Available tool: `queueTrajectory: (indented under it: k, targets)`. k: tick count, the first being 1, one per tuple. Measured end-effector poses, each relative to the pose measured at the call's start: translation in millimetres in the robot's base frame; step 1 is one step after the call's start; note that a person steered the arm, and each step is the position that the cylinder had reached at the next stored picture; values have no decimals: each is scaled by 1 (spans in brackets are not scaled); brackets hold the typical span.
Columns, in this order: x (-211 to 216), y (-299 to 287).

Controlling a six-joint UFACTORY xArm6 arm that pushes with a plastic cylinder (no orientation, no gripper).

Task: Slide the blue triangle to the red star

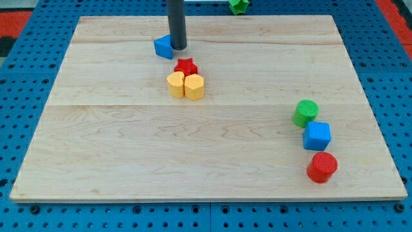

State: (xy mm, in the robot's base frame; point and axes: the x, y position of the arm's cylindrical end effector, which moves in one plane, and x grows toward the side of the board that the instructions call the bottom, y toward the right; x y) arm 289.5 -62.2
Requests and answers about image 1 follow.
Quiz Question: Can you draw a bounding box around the blue triangle block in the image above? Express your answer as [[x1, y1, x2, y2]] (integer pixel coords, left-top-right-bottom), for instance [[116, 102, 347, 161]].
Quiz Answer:
[[154, 35, 173, 59]]

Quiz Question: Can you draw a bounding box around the red star block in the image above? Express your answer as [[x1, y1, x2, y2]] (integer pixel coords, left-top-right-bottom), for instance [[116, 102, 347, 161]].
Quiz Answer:
[[174, 57, 198, 76]]

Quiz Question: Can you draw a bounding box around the green star block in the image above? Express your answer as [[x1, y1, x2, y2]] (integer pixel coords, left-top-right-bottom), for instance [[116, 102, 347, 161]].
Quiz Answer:
[[228, 0, 249, 15]]

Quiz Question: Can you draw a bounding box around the yellow pentagon block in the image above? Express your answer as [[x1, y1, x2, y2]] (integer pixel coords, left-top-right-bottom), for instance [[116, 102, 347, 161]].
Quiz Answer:
[[184, 74, 204, 101]]

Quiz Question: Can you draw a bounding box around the yellow heart block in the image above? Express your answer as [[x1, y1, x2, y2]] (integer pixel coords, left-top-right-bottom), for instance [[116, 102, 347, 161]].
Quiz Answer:
[[166, 71, 185, 99]]

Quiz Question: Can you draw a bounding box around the wooden board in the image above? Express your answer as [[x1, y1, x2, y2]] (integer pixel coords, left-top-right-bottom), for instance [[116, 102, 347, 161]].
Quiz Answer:
[[10, 15, 407, 203]]

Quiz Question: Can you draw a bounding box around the green cylinder block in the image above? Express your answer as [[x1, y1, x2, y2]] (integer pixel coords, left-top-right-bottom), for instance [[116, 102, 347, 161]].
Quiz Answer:
[[292, 99, 319, 128]]

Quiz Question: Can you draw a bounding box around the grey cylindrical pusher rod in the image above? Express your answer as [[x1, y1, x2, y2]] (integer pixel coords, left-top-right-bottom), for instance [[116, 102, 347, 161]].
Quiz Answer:
[[166, 0, 187, 50]]

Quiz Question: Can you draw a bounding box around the blue cube block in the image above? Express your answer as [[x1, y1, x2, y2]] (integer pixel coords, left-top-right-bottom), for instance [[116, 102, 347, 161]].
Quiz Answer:
[[303, 121, 332, 151]]

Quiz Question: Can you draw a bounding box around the red cylinder block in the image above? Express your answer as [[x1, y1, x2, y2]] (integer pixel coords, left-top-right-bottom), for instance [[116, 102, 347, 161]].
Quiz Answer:
[[306, 151, 338, 184]]

